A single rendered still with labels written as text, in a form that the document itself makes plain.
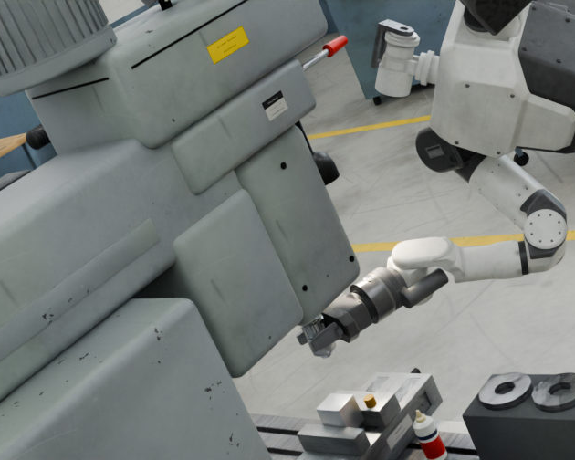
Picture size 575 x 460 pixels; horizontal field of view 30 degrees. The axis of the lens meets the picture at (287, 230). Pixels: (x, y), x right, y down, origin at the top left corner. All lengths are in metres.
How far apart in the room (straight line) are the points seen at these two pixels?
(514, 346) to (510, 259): 2.25
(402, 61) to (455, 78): 0.14
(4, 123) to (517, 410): 7.72
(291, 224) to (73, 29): 0.51
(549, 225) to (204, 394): 0.80
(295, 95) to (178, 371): 0.57
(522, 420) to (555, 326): 2.57
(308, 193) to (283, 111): 0.15
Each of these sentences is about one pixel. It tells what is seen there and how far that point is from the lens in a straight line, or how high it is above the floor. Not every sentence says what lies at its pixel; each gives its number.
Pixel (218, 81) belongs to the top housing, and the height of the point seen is 1.77.
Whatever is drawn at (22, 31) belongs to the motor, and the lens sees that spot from 1.59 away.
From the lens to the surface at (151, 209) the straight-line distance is 1.62.
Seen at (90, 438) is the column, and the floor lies 1.50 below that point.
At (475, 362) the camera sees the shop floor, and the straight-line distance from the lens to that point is 4.28.
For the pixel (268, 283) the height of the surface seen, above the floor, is 1.44.
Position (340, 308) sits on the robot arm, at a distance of 2.01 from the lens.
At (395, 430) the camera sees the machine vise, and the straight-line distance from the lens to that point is 2.14.
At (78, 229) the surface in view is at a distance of 1.54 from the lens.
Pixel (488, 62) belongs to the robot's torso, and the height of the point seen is 1.60.
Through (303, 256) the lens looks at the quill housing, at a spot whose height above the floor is 1.43.
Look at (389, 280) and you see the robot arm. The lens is 2.03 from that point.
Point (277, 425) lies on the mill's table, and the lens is 2.44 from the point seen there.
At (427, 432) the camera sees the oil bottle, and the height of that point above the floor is 1.00.
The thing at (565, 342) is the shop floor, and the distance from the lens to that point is 4.21.
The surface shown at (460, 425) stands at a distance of 2.32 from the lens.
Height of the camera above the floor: 2.06
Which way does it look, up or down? 19 degrees down
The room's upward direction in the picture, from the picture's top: 24 degrees counter-clockwise
